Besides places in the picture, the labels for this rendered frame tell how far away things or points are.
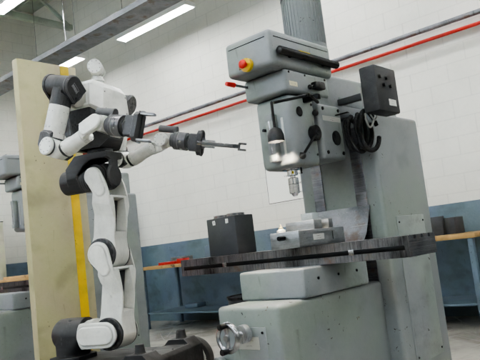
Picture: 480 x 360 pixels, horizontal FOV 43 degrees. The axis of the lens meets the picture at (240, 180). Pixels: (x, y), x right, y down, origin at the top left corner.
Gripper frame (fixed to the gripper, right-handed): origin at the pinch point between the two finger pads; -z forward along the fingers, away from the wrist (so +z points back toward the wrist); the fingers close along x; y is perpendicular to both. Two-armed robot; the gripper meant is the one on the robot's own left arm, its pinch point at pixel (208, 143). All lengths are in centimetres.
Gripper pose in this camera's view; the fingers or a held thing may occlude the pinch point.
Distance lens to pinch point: 290.1
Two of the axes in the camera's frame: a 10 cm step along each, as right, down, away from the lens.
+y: 3.1, -0.4, 9.5
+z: -9.5, -1.1, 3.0
